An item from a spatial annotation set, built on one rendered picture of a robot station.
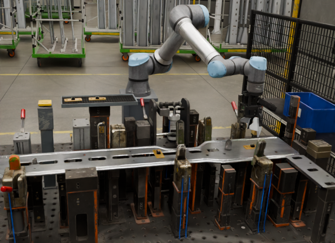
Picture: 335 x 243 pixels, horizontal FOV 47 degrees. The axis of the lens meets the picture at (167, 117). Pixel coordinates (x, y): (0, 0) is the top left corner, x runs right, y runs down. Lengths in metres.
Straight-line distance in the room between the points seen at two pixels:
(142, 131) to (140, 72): 0.45
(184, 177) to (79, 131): 0.53
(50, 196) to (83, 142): 0.38
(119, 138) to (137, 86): 0.49
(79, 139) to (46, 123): 0.23
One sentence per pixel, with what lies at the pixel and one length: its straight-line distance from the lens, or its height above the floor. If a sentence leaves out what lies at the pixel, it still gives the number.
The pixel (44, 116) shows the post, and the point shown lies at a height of 1.10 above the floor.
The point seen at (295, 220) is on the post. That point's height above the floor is 0.71.
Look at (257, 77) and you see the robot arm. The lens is 1.76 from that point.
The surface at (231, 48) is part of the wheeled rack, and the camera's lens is 9.15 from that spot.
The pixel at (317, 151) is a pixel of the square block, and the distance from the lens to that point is 1.91.
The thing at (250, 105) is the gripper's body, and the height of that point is 1.22.
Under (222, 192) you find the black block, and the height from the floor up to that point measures 0.88.
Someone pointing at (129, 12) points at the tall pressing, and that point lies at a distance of 8.59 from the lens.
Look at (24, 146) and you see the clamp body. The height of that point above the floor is 1.02.
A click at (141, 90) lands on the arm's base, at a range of 2.22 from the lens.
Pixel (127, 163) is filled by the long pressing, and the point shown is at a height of 1.00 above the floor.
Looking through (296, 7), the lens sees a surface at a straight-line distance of 4.64.
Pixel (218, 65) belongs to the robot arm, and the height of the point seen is 1.40.
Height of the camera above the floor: 1.75
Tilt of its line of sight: 20 degrees down
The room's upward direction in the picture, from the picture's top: 3 degrees clockwise
